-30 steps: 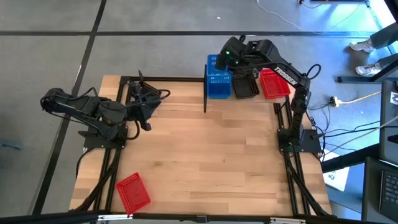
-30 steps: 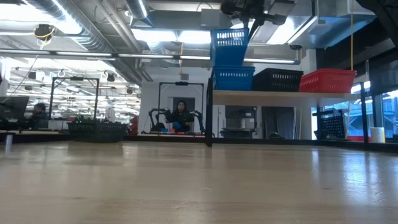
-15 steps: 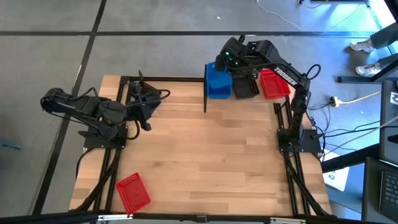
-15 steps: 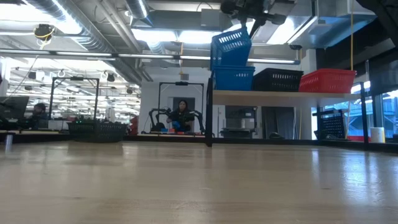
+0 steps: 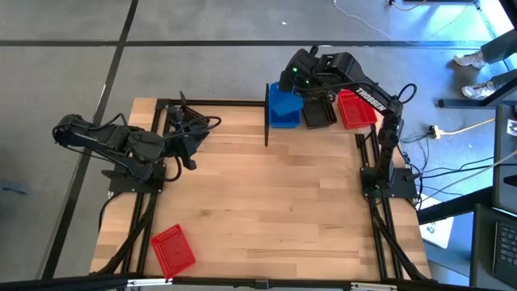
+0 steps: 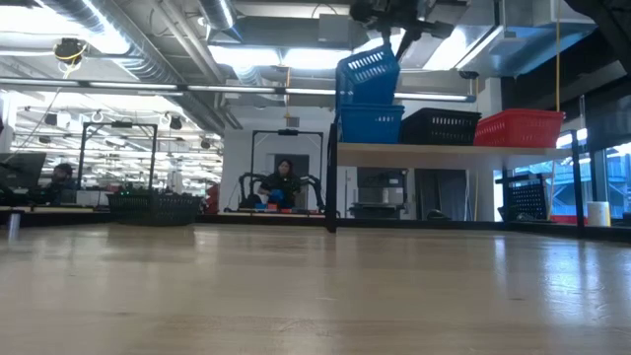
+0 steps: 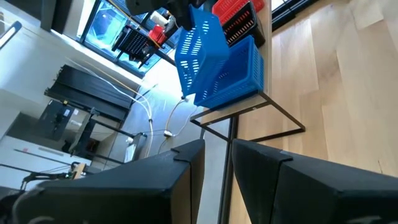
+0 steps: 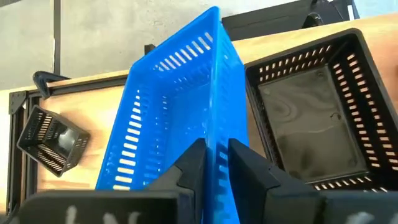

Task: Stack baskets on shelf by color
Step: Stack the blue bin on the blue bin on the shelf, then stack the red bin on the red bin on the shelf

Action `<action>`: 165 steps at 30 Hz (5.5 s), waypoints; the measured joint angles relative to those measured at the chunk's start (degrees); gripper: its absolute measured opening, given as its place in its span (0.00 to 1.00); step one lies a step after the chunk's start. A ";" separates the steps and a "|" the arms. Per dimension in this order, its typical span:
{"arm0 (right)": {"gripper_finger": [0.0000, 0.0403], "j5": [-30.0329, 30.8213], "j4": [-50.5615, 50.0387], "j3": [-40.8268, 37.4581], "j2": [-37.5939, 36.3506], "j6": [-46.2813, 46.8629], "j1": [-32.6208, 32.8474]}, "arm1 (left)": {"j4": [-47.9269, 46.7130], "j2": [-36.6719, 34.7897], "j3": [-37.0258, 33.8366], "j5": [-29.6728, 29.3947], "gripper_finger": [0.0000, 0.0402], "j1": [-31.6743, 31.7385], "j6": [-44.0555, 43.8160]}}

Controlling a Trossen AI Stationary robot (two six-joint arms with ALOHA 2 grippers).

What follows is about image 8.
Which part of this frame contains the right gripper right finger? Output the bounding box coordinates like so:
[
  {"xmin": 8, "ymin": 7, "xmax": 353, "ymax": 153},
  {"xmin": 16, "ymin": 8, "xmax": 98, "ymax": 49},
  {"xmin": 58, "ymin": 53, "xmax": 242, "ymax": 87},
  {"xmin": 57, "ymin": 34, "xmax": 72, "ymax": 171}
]
[{"xmin": 228, "ymin": 138, "xmax": 398, "ymax": 224}]

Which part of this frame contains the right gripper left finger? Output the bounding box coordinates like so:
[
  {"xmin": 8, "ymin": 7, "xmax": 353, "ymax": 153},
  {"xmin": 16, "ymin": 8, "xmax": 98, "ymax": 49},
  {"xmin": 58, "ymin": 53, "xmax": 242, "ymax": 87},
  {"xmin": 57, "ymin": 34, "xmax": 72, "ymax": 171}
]
[{"xmin": 6, "ymin": 138, "xmax": 208, "ymax": 224}]

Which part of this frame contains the black plastic slotted basket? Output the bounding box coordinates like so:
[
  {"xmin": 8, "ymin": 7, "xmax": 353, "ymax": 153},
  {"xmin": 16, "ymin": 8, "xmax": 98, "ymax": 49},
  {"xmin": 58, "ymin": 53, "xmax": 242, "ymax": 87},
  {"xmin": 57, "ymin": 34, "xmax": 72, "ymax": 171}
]
[
  {"xmin": 244, "ymin": 27, "xmax": 398, "ymax": 193},
  {"xmin": 16, "ymin": 105, "xmax": 91, "ymax": 179}
]

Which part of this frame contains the blue plastic slotted basket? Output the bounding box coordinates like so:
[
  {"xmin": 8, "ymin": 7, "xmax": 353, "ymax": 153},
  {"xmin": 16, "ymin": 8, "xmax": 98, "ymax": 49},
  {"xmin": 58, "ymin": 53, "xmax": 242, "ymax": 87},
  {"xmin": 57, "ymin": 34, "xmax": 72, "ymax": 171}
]
[{"xmin": 95, "ymin": 6, "xmax": 249, "ymax": 224}]

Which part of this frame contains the dark bulky background object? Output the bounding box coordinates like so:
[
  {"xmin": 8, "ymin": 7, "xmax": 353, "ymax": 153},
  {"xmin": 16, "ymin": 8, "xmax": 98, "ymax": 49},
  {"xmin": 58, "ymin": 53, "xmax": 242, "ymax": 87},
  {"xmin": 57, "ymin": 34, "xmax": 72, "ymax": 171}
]
[{"xmin": 221, "ymin": 0, "xmax": 360, "ymax": 42}]

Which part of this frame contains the black aluminium table frame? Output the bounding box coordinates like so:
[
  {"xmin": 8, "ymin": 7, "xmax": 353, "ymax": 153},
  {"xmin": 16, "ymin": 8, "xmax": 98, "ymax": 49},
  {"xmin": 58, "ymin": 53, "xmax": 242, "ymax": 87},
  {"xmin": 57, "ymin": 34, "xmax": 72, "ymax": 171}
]
[{"xmin": 6, "ymin": 74, "xmax": 131, "ymax": 215}]

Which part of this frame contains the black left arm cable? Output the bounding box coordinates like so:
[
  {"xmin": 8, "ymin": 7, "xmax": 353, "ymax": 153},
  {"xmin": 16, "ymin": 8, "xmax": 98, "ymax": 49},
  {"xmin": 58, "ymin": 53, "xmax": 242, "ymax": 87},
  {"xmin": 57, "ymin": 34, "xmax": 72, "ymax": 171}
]
[{"xmin": 32, "ymin": 70, "xmax": 71, "ymax": 100}]

